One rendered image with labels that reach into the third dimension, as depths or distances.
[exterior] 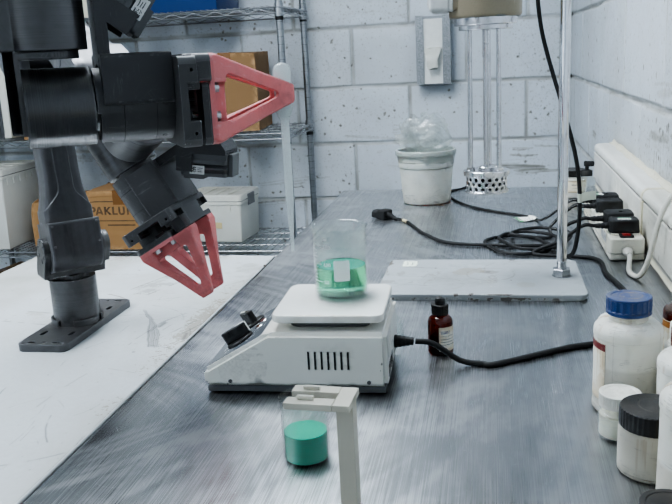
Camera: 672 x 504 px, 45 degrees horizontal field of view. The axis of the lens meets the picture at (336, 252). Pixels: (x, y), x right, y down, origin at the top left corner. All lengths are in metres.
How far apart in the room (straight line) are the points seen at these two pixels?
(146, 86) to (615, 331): 0.47
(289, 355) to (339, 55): 2.51
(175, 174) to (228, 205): 2.25
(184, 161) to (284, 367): 0.24
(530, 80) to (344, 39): 0.74
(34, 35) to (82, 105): 0.06
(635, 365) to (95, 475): 0.50
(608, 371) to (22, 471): 0.55
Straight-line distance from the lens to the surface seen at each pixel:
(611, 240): 1.39
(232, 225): 3.14
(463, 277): 1.25
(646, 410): 0.72
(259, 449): 0.77
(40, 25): 0.61
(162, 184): 0.85
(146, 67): 0.61
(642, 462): 0.72
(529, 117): 3.25
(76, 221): 1.11
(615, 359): 0.81
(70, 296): 1.15
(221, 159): 0.84
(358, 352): 0.85
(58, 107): 0.61
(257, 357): 0.87
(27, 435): 0.88
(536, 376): 0.92
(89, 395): 0.95
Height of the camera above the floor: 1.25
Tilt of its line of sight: 14 degrees down
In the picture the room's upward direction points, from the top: 3 degrees counter-clockwise
